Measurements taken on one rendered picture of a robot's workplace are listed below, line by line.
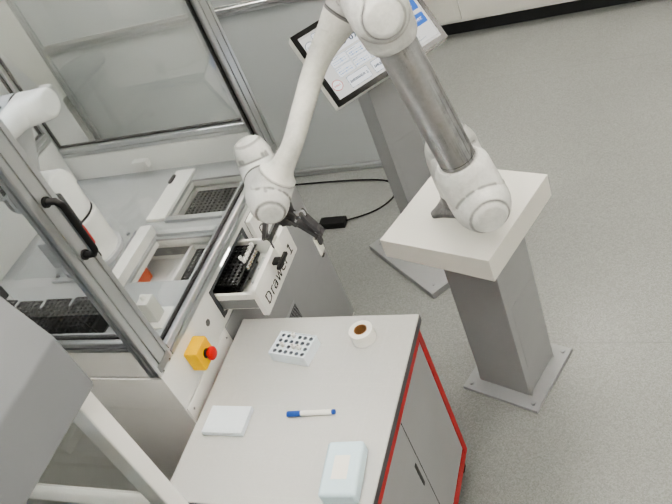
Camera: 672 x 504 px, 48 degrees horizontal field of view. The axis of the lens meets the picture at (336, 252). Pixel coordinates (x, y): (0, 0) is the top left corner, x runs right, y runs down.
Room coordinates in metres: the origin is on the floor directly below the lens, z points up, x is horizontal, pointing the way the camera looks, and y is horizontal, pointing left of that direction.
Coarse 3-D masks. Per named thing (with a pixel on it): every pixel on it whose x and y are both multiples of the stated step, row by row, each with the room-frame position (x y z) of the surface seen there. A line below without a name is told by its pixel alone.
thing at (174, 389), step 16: (240, 224) 2.05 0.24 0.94; (208, 288) 1.82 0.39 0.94; (208, 304) 1.78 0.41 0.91; (192, 320) 1.71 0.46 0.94; (224, 320) 1.80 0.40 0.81; (192, 336) 1.68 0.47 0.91; (208, 336) 1.72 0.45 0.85; (176, 352) 1.61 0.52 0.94; (176, 368) 1.58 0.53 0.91; (192, 368) 1.62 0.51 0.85; (96, 384) 1.66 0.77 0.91; (112, 384) 1.63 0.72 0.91; (128, 384) 1.60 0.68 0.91; (144, 384) 1.57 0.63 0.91; (160, 384) 1.54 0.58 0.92; (176, 384) 1.55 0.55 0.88; (192, 384) 1.59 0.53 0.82; (112, 400) 1.66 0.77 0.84; (128, 400) 1.62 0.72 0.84; (144, 400) 1.59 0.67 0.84; (160, 400) 1.56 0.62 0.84; (176, 400) 1.54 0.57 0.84
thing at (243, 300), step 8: (240, 240) 2.04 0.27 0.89; (248, 240) 2.02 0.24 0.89; (256, 240) 2.00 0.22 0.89; (256, 248) 2.01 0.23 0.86; (264, 248) 2.00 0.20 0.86; (264, 256) 1.98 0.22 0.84; (256, 264) 1.96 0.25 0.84; (248, 280) 1.90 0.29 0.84; (248, 288) 1.87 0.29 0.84; (216, 296) 1.82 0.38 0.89; (224, 296) 1.81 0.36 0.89; (232, 296) 1.79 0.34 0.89; (240, 296) 1.78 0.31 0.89; (248, 296) 1.77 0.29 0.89; (224, 304) 1.81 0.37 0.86; (232, 304) 1.80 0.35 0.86; (240, 304) 1.79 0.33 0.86; (248, 304) 1.77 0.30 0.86; (256, 304) 1.76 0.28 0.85
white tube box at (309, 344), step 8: (280, 336) 1.65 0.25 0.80; (288, 336) 1.64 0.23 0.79; (296, 336) 1.62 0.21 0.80; (304, 336) 1.61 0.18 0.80; (312, 336) 1.59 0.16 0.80; (288, 344) 1.60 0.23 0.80; (304, 344) 1.58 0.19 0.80; (312, 344) 1.56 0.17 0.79; (320, 344) 1.58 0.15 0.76; (272, 352) 1.60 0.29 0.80; (280, 352) 1.60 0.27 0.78; (288, 352) 1.57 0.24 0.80; (296, 352) 1.56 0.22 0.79; (304, 352) 1.55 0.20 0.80; (312, 352) 1.55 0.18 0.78; (280, 360) 1.58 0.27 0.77; (288, 360) 1.56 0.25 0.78; (296, 360) 1.54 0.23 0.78; (304, 360) 1.52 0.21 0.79
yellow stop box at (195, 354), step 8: (200, 336) 1.66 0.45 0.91; (192, 344) 1.64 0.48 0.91; (200, 344) 1.63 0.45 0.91; (208, 344) 1.65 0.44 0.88; (192, 352) 1.61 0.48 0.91; (200, 352) 1.61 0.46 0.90; (192, 360) 1.61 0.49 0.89; (200, 360) 1.60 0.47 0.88; (208, 360) 1.62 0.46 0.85; (200, 368) 1.60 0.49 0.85
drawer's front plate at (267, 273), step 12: (288, 240) 1.95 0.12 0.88; (276, 252) 1.88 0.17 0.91; (288, 252) 1.93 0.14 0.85; (264, 264) 1.82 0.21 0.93; (288, 264) 1.90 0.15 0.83; (264, 276) 1.79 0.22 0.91; (276, 276) 1.83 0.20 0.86; (252, 288) 1.74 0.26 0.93; (264, 288) 1.76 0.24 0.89; (276, 288) 1.81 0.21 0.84; (264, 300) 1.74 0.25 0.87; (264, 312) 1.73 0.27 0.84
